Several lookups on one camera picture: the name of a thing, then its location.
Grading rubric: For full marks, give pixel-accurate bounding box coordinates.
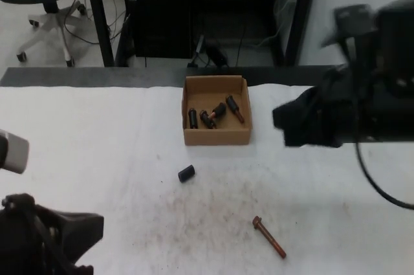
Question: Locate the black sleeve with bolt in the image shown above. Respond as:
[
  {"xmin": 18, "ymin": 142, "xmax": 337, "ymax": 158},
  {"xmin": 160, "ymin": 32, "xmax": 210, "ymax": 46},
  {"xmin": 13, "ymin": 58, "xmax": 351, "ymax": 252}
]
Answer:
[
  {"xmin": 188, "ymin": 109, "xmax": 199, "ymax": 130},
  {"xmin": 209, "ymin": 102, "xmax": 227, "ymax": 120},
  {"xmin": 225, "ymin": 94, "xmax": 246, "ymax": 124},
  {"xmin": 199, "ymin": 109, "xmax": 217, "ymax": 129}
]

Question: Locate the black cable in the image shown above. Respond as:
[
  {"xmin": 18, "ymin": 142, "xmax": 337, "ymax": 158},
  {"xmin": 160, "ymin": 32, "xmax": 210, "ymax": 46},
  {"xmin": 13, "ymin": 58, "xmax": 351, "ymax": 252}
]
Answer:
[{"xmin": 354, "ymin": 138, "xmax": 414, "ymax": 209}]

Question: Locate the black rubber sleeve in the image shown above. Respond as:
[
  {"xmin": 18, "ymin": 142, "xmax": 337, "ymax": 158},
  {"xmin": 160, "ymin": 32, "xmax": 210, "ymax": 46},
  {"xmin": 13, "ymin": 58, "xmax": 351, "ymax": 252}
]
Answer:
[{"xmin": 177, "ymin": 164, "xmax": 196, "ymax": 185}]

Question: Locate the black computer tower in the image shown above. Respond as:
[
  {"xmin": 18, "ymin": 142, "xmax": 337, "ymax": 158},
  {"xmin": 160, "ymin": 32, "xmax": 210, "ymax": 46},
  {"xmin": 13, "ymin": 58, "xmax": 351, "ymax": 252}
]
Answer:
[{"xmin": 135, "ymin": 0, "xmax": 197, "ymax": 60}]

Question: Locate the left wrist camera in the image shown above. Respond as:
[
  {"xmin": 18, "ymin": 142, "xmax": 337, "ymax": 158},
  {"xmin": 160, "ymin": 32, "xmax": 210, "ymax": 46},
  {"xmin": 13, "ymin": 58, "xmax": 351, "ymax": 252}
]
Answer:
[{"xmin": 0, "ymin": 128, "xmax": 30, "ymax": 175}]

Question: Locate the open cardboard box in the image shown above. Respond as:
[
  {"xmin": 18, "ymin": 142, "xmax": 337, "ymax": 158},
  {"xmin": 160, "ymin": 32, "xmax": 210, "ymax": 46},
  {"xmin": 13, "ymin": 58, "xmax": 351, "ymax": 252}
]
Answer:
[{"xmin": 182, "ymin": 74, "xmax": 253, "ymax": 147}]

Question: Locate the copper-coloured flange bolt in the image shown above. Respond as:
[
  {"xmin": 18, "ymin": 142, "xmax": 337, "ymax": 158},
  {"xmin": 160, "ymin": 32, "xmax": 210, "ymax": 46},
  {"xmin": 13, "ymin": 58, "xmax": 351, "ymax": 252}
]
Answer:
[{"xmin": 252, "ymin": 215, "xmax": 287, "ymax": 259}]

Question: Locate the black desk leg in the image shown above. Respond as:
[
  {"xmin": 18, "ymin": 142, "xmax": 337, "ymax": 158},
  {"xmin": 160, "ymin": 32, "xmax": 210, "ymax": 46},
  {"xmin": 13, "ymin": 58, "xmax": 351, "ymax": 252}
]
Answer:
[{"xmin": 84, "ymin": 0, "xmax": 116, "ymax": 68}]

